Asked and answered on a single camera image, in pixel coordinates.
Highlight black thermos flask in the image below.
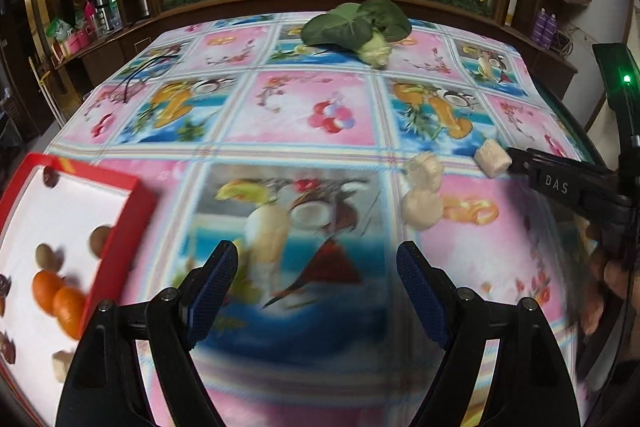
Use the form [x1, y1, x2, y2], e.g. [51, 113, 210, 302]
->
[92, 0, 114, 32]

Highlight orange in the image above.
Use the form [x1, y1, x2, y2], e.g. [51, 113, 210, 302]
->
[32, 271, 66, 313]
[52, 287, 87, 340]

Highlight pink containers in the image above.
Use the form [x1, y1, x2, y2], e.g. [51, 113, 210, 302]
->
[62, 29, 91, 56]

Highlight brown walnut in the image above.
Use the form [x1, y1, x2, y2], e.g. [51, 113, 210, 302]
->
[35, 244, 65, 270]
[89, 226, 113, 258]

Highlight yellow handled broom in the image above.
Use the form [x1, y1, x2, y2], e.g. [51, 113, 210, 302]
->
[29, 56, 65, 126]

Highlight green bag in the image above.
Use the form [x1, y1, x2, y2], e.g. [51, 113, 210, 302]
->
[47, 18, 74, 42]

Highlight green leafy vegetable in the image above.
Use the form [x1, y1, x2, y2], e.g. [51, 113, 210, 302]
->
[302, 0, 413, 68]

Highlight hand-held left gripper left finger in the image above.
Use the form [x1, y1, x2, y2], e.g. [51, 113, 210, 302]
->
[55, 239, 240, 427]

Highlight pale corn cob piece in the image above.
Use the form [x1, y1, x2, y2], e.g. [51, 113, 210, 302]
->
[400, 187, 445, 230]
[474, 139, 512, 178]
[402, 152, 445, 188]
[51, 349, 76, 383]

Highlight person's right hand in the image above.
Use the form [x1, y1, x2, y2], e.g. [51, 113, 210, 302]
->
[580, 222, 633, 338]

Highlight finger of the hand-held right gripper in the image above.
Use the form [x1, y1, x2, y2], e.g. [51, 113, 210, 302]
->
[506, 147, 635, 221]

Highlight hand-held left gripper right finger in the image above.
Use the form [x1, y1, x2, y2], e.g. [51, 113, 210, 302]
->
[396, 241, 583, 427]

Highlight wooden cabinet counter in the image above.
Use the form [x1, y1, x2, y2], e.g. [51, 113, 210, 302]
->
[50, 18, 166, 82]

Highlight fruit printed tablecloth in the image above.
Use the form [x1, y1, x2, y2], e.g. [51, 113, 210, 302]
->
[40, 12, 598, 427]

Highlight red shallow box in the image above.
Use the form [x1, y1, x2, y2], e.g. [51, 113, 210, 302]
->
[0, 152, 158, 427]

